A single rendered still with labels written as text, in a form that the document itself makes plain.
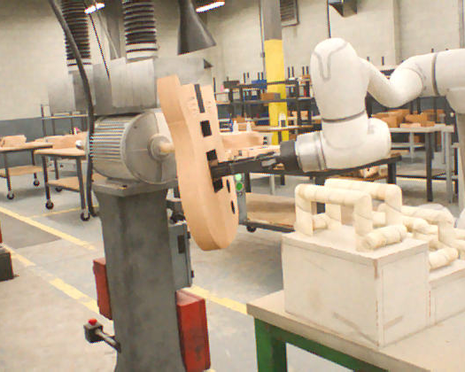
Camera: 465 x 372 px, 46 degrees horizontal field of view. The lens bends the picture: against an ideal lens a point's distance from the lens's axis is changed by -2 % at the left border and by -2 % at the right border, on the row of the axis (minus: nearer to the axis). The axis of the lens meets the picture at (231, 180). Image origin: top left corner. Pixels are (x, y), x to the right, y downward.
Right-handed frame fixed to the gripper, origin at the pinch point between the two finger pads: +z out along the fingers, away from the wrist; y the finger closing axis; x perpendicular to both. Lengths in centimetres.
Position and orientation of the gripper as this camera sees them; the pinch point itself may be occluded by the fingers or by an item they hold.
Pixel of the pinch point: (215, 170)
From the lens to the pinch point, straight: 136.6
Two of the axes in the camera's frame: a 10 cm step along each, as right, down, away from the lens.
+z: -9.6, 1.8, 2.2
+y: 2.0, -1.5, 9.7
